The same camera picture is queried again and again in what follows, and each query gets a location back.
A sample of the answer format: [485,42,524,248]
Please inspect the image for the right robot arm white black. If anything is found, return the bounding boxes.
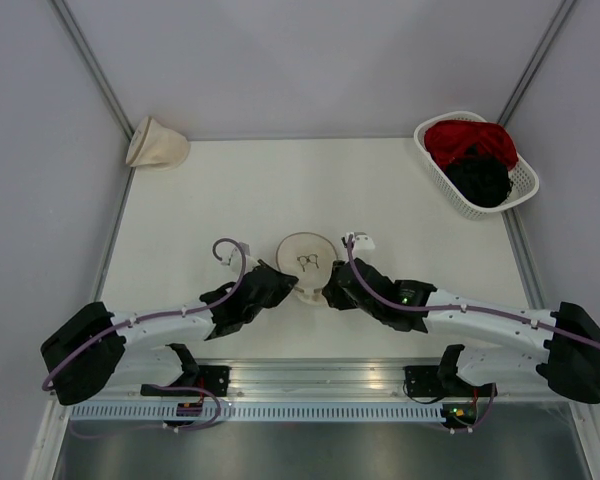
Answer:
[323,259,600,404]

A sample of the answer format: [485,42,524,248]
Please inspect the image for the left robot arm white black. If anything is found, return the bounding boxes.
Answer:
[40,261,298,406]

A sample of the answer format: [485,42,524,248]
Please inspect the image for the red bra in basket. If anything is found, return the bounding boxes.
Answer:
[424,120,518,171]

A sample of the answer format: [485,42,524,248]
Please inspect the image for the black bra in basket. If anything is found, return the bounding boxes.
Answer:
[444,146,513,208]

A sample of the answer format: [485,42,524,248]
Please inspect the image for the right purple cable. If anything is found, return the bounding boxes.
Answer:
[345,237,600,386]

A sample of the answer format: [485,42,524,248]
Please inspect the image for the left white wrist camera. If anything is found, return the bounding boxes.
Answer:
[220,242,259,274]

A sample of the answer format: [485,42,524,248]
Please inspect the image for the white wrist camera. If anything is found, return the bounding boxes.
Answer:
[220,242,259,274]
[342,232,376,252]

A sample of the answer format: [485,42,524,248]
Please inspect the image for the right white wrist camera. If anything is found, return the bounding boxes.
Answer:
[342,232,376,252]

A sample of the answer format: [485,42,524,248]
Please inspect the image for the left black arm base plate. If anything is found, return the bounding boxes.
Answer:
[140,365,230,398]

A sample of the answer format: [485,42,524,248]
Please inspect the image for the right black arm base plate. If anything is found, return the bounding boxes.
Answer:
[403,365,492,401]

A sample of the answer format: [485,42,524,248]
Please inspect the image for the white slotted cable duct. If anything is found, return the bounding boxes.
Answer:
[71,401,445,423]

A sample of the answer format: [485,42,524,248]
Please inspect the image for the aluminium mounting rail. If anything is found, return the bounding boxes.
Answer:
[48,357,595,401]

